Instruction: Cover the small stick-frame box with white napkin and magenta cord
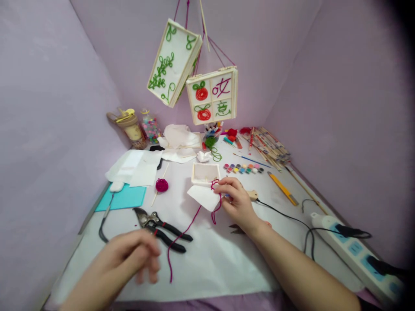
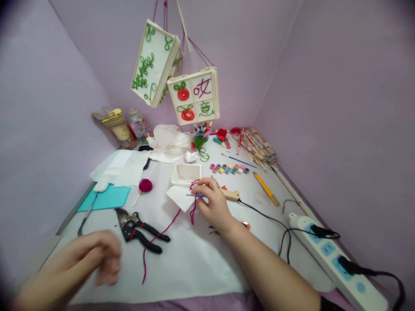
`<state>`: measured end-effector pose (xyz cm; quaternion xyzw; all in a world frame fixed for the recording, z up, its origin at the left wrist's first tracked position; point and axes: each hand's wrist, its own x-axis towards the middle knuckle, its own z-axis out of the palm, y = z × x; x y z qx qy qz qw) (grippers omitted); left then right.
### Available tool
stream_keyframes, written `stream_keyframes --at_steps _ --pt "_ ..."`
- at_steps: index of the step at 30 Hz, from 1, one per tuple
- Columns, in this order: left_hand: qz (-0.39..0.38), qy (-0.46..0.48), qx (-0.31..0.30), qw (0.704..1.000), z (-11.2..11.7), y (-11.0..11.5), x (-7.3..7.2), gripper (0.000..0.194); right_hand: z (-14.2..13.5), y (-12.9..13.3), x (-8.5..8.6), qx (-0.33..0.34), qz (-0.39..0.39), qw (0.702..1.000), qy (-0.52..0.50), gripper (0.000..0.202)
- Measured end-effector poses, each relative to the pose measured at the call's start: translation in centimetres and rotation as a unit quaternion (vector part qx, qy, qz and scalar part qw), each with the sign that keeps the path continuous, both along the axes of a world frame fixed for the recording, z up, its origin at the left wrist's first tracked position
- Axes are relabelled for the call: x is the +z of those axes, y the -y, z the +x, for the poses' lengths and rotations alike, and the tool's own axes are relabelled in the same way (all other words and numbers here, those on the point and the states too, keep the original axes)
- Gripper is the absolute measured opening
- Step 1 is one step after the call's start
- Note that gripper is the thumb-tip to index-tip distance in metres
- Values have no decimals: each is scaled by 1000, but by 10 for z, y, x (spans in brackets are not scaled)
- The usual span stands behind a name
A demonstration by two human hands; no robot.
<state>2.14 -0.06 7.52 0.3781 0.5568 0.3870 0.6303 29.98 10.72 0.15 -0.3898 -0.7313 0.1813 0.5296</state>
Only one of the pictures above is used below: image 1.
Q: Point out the white table cover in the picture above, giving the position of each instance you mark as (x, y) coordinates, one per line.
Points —
(220, 259)

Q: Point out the white paper piece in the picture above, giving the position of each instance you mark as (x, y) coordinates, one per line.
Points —
(202, 197)

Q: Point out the hanging lantern with green vines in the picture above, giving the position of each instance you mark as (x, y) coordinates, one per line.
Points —
(173, 63)

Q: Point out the crumpled white paper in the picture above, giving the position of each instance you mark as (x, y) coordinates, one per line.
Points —
(203, 156)

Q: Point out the hanging lantern with red fruits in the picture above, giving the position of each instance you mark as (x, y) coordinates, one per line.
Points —
(212, 97)

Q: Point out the magenta yarn ball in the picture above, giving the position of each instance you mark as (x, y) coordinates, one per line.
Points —
(161, 185)

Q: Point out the yellow utility knife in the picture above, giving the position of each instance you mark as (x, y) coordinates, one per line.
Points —
(281, 187)

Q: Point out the jar of colourful beads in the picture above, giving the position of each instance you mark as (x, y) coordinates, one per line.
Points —
(151, 128)

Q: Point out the person's left fingers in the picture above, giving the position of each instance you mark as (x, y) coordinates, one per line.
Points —
(152, 262)

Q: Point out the thin paintbrush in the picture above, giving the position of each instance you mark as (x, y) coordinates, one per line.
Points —
(251, 160)

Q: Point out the cup of marker pens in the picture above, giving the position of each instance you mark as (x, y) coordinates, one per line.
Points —
(213, 131)

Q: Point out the black plug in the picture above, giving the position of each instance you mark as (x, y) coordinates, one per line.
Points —
(385, 267)
(351, 232)

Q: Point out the small dark scissors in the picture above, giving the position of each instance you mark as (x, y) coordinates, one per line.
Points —
(235, 228)

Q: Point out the black pruning shears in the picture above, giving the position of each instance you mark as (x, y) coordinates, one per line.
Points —
(162, 228)

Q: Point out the beige drinking bottle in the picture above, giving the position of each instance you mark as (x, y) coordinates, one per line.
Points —
(133, 131)

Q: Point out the red yarn ball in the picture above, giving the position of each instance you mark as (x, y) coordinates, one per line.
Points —
(232, 132)

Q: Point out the stack of white paper sheets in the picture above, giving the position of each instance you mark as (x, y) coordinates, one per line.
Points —
(136, 166)

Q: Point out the white power strip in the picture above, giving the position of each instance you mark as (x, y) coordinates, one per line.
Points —
(353, 246)

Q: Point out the person's left hand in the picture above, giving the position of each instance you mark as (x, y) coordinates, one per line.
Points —
(126, 252)

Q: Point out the pile of white tissue paper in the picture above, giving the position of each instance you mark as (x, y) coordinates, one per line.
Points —
(180, 141)

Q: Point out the small white wooden frame box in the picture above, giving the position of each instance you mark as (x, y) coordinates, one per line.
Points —
(206, 173)

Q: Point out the thin wooden skewer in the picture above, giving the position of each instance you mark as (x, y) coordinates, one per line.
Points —
(159, 186)

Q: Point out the long wooden stick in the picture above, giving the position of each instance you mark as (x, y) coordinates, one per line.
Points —
(306, 189)

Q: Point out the pile of bamboo sticks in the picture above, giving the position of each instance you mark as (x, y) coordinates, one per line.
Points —
(269, 145)

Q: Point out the red yarn fluff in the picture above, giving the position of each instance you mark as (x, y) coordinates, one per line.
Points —
(245, 130)

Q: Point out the person's right hand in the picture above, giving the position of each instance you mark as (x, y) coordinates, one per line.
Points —
(240, 204)

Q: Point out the teal sheet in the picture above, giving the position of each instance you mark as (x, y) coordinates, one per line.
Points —
(124, 198)

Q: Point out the person's right fingers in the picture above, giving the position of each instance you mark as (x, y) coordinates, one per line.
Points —
(227, 183)

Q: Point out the hanging wooden stick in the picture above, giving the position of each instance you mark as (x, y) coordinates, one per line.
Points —
(204, 24)

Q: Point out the green yarn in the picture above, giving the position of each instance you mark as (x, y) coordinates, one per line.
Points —
(212, 145)

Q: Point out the strip of paint pots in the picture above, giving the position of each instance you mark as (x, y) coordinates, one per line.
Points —
(243, 168)

